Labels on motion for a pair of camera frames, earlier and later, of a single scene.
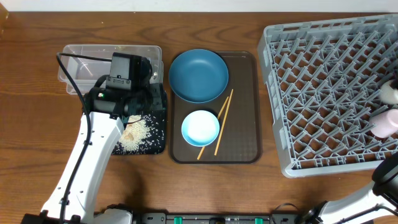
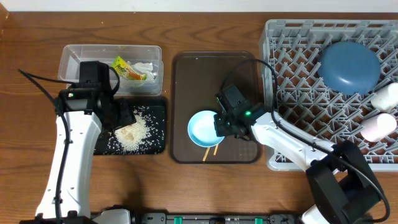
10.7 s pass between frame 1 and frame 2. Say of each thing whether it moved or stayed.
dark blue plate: moved
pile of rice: stayed
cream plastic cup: moved
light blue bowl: moved
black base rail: stayed
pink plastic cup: moved
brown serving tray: stayed
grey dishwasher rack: stayed
